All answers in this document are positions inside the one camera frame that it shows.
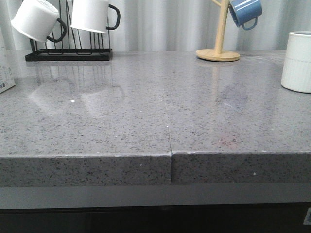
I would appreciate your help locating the white HOME ribbed cup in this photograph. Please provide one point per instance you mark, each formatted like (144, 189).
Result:
(296, 75)

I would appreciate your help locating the blue enamel mug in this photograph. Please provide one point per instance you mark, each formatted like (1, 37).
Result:
(245, 13)

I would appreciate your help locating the tilted white enamel mug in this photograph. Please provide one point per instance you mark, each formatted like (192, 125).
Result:
(36, 20)

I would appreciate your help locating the grey label sticker on cabinet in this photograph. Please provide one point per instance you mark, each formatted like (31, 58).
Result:
(307, 220)

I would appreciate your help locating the upright white enamel mug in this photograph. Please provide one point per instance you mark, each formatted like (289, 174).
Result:
(92, 15)

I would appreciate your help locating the wooden mug tree stand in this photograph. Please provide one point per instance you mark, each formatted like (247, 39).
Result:
(218, 54)

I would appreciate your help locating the Pascual whole milk carton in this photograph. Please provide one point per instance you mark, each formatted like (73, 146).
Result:
(6, 79)

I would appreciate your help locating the black wire mug rack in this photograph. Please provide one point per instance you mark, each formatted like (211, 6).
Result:
(77, 45)

